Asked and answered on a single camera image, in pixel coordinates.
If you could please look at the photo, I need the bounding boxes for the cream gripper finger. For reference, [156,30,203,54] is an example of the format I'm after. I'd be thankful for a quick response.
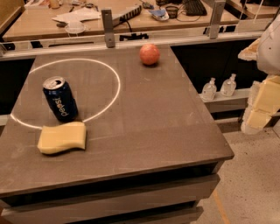
[238,38,260,61]
[241,75,280,135]

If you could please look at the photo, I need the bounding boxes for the yellow sponge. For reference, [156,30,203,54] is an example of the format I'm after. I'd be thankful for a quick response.
[38,122,87,155]

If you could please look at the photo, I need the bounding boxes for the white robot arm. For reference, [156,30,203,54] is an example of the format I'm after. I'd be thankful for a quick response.
[238,15,280,135]

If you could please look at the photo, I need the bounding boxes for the red apple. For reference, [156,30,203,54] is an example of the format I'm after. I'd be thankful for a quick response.
[139,44,160,66]

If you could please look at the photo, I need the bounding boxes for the clear sanitizer bottle right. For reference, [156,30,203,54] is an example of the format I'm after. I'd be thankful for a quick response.
[220,73,236,96]

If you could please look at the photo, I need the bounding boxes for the clear sanitizer bottle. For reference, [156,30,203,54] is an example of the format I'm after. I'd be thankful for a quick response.
[220,73,236,96]
[201,78,217,101]

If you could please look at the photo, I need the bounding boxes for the clear sanitizer bottle left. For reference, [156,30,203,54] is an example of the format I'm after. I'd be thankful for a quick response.
[201,78,217,101]

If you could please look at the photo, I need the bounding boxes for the black keyboard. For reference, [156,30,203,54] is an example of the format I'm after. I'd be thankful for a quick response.
[183,0,207,16]

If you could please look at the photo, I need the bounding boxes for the blue white face mask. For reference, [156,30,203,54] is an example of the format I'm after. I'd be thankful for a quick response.
[149,9,169,21]

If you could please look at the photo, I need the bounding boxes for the grey power strip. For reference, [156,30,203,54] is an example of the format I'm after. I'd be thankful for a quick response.
[112,4,142,27]

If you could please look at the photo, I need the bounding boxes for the clear round lid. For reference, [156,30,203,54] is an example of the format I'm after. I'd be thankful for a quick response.
[65,21,86,34]

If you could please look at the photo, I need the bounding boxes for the white papers on desk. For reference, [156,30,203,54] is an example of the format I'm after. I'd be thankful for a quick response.
[52,8,101,23]

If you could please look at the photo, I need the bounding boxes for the blue pepsi can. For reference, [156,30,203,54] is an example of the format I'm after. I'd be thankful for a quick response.
[43,76,78,123]

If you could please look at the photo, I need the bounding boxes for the upper grey drawer front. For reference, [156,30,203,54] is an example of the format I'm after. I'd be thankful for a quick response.
[3,174,220,224]

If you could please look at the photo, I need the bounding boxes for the grey metal post right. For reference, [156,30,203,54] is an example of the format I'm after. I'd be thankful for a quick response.
[207,0,226,39]

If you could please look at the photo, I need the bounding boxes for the grey metal post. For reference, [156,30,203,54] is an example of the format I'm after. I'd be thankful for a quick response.
[101,9,116,48]
[207,0,226,39]

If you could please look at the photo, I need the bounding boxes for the grey metal post left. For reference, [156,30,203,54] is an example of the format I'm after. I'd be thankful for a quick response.
[101,9,116,48]

